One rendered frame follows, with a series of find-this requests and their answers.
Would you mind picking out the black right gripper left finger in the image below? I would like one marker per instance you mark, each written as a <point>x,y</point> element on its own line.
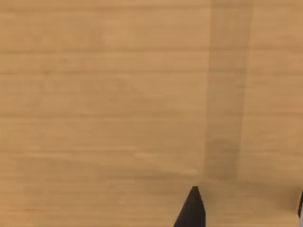
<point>193,210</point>

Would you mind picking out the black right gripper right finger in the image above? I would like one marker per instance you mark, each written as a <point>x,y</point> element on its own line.
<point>301,204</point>

